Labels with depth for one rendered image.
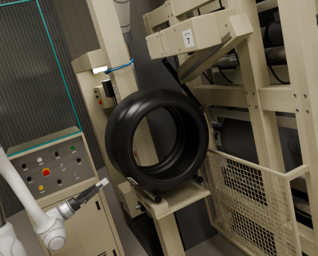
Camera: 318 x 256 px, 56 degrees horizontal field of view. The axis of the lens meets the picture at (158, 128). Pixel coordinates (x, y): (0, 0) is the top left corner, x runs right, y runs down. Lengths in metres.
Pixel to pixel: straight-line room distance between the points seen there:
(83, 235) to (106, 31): 1.51
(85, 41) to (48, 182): 3.54
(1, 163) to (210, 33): 1.15
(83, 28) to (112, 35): 3.61
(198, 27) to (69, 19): 4.17
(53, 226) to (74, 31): 4.26
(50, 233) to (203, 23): 1.19
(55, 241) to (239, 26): 1.28
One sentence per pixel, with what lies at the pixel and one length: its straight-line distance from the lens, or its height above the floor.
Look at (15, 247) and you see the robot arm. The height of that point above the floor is 1.00.
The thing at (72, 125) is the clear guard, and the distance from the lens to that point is 2.28.
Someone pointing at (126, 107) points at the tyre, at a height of 1.44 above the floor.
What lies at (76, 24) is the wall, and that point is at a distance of 5.51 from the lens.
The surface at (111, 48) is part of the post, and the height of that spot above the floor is 1.77.
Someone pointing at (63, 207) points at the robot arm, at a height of 1.04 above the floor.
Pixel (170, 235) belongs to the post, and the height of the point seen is 0.41.
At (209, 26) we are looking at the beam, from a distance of 1.49.
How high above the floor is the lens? 1.68
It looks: 14 degrees down
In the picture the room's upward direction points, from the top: 15 degrees counter-clockwise
